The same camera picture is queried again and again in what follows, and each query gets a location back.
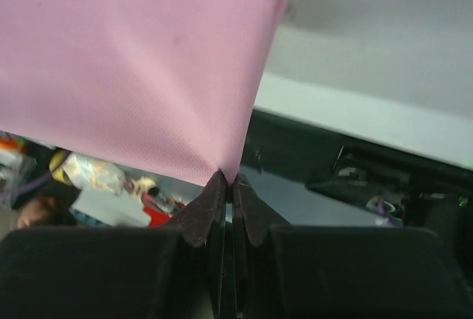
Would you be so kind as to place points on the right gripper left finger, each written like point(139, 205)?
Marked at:
point(170, 271)

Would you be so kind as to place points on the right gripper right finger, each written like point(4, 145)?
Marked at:
point(288, 271)

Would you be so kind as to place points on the pink t shirt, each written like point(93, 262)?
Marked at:
point(166, 86)

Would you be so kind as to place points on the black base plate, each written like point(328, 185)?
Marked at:
point(425, 192)

